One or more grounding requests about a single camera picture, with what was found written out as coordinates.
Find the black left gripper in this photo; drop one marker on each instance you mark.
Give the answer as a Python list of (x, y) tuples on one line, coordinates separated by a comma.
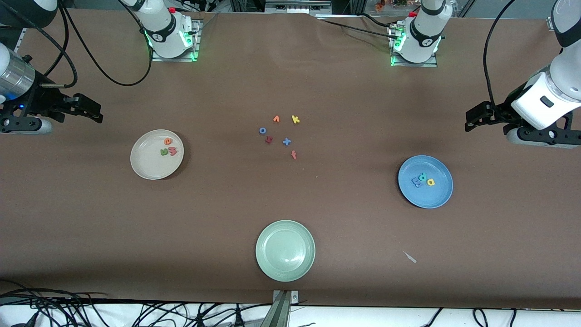
[(503, 111)]

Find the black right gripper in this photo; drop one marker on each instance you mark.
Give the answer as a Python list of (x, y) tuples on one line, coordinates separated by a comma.
[(40, 101)]

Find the blue foam letter m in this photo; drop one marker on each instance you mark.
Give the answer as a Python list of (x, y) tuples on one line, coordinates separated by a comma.
[(416, 183)]

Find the pink foam letter w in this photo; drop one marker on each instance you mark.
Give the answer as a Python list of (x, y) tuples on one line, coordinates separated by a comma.
[(172, 151)]

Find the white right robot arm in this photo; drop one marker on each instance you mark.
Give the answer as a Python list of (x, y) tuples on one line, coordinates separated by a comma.
[(163, 32)]

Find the beige round plate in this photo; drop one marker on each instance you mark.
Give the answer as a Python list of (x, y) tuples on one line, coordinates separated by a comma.
[(147, 163)]

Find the blue round plate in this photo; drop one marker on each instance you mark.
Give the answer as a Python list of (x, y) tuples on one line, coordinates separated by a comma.
[(424, 197)]

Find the small white paper scrap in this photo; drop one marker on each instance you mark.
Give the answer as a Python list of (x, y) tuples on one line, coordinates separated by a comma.
[(411, 257)]

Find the brown table cover sheet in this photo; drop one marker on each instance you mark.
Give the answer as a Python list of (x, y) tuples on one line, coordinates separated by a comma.
[(290, 81)]

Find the grey power strip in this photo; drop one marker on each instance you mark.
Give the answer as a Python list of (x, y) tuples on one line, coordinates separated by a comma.
[(297, 7)]

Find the green round plate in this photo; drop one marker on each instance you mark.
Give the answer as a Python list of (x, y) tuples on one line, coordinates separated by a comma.
[(285, 250)]

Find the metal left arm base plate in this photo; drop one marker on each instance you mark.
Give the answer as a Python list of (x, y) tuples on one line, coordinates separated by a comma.
[(426, 65)]

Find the aluminium frame rail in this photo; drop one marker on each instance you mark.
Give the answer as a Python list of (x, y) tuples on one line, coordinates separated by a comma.
[(551, 22), (21, 41)]

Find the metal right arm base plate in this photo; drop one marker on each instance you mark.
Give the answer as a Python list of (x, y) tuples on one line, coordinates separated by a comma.
[(186, 60)]

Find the metal table edge bracket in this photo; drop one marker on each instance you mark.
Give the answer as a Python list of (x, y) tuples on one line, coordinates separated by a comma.
[(281, 313)]

